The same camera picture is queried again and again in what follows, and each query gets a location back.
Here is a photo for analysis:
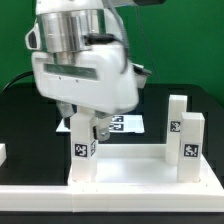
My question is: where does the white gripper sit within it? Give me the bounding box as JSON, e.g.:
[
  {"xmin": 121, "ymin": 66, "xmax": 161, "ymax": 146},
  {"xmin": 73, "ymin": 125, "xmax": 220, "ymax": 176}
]
[{"xmin": 32, "ymin": 44, "xmax": 139, "ymax": 140}]

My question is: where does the white desk top tray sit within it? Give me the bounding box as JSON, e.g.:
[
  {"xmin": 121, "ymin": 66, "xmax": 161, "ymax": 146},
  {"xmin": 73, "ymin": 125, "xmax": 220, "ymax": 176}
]
[{"xmin": 69, "ymin": 144, "xmax": 217, "ymax": 185}]

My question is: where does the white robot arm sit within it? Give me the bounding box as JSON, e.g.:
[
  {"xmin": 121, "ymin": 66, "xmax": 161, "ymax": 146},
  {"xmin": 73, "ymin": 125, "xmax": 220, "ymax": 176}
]
[{"xmin": 25, "ymin": 0, "xmax": 166, "ymax": 141}]

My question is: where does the white marker tag plate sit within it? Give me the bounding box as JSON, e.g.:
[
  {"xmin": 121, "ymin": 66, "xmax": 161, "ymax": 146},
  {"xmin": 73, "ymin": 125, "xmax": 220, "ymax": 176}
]
[{"xmin": 56, "ymin": 115, "xmax": 145, "ymax": 134}]

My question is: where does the white block at left edge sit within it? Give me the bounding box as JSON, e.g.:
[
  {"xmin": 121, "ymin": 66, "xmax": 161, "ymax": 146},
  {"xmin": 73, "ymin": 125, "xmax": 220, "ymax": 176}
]
[{"xmin": 0, "ymin": 144, "xmax": 7, "ymax": 166}]

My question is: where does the white L-shaped corner fence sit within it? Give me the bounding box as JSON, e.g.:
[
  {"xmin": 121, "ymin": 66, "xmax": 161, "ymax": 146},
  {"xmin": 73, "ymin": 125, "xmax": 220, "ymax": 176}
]
[{"xmin": 0, "ymin": 144, "xmax": 224, "ymax": 213}]

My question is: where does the black cable bundle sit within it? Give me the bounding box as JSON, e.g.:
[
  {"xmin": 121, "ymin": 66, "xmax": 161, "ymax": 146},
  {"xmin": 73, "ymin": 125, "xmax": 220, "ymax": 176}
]
[{"xmin": 0, "ymin": 71, "xmax": 34, "ymax": 94}]

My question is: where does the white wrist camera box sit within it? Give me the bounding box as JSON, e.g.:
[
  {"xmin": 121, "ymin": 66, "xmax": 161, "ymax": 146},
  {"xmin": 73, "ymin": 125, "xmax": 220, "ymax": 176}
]
[{"xmin": 25, "ymin": 21, "xmax": 42, "ymax": 51}]

